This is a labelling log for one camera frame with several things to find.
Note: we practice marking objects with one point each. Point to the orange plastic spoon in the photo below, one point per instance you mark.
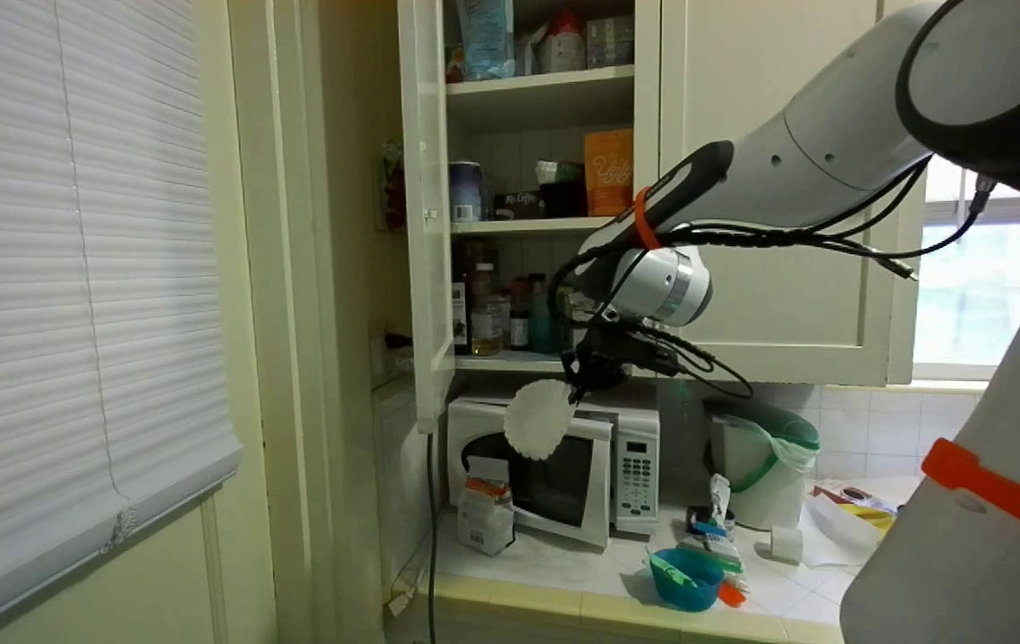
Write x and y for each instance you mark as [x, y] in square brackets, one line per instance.
[733, 592]

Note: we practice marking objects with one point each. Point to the green lidded container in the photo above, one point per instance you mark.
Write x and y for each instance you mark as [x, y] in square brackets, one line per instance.
[764, 465]

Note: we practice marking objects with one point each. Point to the blue packet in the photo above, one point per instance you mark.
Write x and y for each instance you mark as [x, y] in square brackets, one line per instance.
[489, 37]

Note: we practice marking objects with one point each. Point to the white microwave oven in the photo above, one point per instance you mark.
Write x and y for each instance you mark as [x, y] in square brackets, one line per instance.
[601, 477]

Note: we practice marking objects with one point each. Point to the white window blind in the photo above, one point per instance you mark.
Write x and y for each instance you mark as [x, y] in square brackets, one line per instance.
[66, 262]

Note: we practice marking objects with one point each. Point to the closed cream cabinet door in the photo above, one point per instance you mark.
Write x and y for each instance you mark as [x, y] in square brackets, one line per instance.
[795, 297]

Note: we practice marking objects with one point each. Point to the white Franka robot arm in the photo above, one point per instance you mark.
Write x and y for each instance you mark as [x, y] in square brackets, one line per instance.
[832, 143]

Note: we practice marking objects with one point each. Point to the jar with red lid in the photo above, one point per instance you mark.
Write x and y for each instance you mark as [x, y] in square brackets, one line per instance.
[561, 41]

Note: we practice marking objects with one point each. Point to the bag of colourful items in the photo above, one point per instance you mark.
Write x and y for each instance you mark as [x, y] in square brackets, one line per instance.
[850, 514]

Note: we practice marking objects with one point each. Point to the white squeeze bottle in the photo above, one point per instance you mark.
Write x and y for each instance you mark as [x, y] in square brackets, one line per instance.
[717, 502]

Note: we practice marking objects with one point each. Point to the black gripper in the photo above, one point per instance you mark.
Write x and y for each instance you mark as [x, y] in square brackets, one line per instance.
[605, 357]

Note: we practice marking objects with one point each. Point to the metal can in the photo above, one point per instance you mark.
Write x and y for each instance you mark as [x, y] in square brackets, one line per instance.
[609, 41]

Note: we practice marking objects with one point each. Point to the orange carton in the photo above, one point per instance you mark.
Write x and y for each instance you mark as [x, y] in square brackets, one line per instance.
[609, 172]

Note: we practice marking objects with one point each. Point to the open cream cabinet door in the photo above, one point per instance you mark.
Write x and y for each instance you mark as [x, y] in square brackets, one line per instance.
[423, 201]

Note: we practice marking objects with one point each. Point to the brown spice bottle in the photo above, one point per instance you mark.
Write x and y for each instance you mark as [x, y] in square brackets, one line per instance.
[483, 310]

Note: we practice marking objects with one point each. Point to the blue plastic bowl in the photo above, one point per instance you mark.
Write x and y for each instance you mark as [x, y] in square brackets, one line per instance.
[685, 588]

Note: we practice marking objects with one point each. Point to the dark glass jar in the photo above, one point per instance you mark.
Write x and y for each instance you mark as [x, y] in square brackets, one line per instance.
[465, 194]

